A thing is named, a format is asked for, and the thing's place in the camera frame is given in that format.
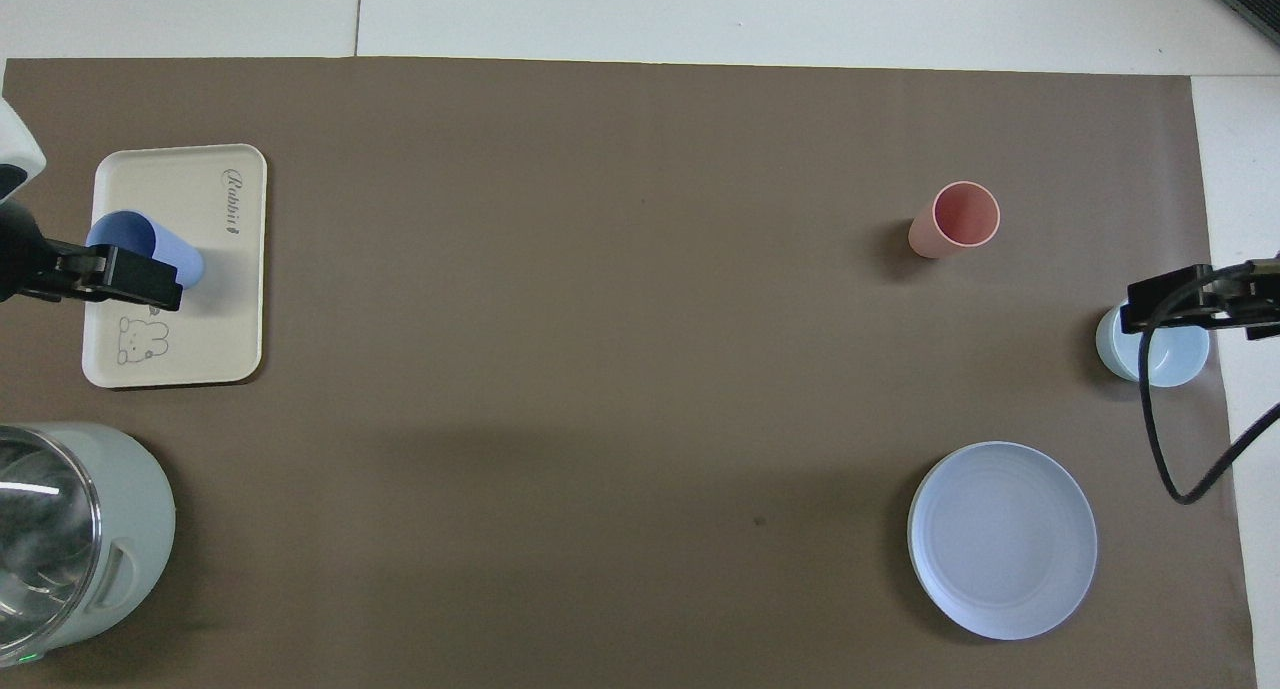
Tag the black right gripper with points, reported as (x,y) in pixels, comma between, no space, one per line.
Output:
(1255,289)

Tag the light blue bowl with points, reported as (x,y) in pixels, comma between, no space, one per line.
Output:
(1180,364)

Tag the blue plastic cup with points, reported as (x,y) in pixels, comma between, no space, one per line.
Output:
(150,237)

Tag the pale green cooking pot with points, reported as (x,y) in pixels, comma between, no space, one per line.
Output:
(135,529)

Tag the brown table mat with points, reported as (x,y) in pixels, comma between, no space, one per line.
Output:
(640,419)

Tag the cream tray with rabbit print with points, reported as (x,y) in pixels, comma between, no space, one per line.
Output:
(215,339)

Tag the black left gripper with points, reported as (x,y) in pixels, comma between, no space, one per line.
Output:
(25,259)

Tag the pink plastic cup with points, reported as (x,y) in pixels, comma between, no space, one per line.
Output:
(950,224)

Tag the blue round plate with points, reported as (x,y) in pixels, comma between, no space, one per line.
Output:
(1002,539)

